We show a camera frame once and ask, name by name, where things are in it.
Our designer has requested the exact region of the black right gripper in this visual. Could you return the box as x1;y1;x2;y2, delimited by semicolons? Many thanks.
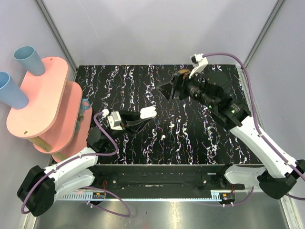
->
156;66;217;109

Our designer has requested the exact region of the white oval charging case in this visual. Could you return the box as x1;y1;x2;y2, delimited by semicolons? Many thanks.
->
140;106;157;119

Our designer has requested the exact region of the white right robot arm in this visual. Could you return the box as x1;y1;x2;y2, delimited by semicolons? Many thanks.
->
157;69;305;199

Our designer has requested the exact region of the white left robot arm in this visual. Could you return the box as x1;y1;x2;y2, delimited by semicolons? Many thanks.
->
17;106;157;217

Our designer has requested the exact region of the gold bowl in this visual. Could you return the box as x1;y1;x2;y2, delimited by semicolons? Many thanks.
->
178;69;191;74

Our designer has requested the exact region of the black marbled mat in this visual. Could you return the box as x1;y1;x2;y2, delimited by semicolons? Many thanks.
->
75;64;259;165

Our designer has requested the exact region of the pink two-tier shelf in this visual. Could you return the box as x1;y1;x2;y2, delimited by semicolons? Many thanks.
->
6;57;92;162

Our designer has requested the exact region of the blue cup front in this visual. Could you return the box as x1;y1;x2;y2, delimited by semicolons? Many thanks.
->
0;72;29;109

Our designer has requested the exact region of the blue cup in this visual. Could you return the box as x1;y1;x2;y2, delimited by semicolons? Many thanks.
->
0;72;29;109
13;46;45;76

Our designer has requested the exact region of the blue cup rear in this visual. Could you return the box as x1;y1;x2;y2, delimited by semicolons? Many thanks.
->
13;46;45;76

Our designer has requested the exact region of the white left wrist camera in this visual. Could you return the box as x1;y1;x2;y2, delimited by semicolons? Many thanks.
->
102;109;122;130

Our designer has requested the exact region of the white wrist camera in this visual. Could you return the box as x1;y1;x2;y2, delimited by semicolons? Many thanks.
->
102;109;122;130
189;53;208;79

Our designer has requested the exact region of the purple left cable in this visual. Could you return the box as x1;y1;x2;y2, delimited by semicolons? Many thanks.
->
21;112;131;218

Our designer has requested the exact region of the purple cable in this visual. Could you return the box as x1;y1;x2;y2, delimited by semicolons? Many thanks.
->
21;112;131;218
202;52;305;207

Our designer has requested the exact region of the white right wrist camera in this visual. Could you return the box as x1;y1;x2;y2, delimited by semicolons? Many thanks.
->
189;53;208;79

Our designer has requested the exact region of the blue ring object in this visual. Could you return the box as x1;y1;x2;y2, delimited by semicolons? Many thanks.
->
77;99;91;123

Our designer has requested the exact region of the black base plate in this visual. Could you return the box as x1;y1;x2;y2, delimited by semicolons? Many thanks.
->
46;163;275;191

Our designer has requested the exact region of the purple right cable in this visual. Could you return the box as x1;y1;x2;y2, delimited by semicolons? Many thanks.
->
202;52;305;207

